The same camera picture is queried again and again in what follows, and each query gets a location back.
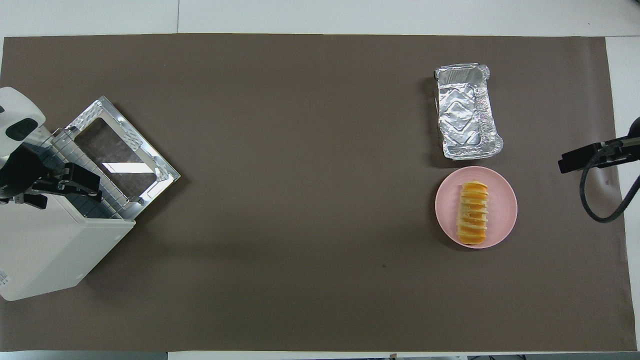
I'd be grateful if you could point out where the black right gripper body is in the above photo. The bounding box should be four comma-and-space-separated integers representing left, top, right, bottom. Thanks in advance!
597, 117, 640, 163

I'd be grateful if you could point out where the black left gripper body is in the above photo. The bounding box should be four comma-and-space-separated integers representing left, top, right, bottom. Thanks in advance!
0, 144, 66, 205

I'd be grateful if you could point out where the sliced orange bread loaf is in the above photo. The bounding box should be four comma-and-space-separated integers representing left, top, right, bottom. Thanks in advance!
456, 181, 489, 245

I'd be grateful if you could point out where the aluminium foil tray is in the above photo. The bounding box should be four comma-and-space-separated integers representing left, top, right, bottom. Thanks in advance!
433, 63, 504, 161

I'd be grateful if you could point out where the glass oven door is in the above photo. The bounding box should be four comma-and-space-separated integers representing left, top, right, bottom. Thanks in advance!
64, 96, 181, 222

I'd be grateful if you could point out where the cream toaster oven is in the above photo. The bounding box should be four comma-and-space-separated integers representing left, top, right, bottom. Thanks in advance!
0, 127, 137, 302

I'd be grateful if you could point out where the pink round plate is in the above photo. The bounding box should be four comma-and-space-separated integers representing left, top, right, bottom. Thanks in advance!
434, 166, 518, 249

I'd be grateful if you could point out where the brown table mat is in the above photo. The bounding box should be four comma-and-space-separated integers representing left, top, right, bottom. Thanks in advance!
0, 33, 637, 352

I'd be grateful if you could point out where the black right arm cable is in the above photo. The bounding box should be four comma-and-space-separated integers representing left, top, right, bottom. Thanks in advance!
579, 140, 640, 224

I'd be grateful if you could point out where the oven wire rack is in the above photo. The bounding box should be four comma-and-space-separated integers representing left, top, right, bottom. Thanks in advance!
50, 129, 126, 221

